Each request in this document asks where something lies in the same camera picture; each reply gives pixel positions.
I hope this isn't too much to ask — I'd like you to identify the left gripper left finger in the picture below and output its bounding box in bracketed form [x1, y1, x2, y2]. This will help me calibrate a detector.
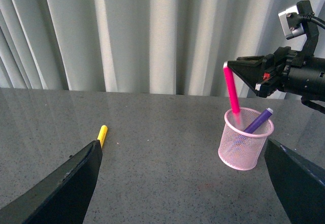
[1, 140, 103, 223]

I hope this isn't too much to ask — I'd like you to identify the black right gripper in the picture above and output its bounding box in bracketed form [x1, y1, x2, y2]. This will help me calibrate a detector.
[229, 46, 301, 98]

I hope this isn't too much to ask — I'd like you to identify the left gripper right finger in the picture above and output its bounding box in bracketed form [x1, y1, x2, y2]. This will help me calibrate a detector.
[264, 139, 324, 223]

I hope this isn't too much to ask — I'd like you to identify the pink marker pen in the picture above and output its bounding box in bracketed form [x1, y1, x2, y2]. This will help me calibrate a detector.
[223, 61, 243, 130]

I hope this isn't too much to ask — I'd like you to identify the purple marker pen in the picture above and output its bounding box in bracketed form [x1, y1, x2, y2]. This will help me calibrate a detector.
[244, 108, 273, 134]

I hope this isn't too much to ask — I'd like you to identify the pink mesh pen cup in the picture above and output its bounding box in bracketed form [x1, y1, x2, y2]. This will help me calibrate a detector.
[218, 108, 274, 171]

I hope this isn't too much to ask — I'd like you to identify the yellow marker pen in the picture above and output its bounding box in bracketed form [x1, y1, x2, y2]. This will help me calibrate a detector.
[97, 125, 108, 148]

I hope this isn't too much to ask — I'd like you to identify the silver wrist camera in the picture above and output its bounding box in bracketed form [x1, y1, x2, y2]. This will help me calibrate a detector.
[278, 0, 313, 40]

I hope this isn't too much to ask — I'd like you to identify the black camera cable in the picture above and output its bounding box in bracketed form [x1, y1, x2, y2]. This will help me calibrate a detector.
[302, 14, 325, 30]

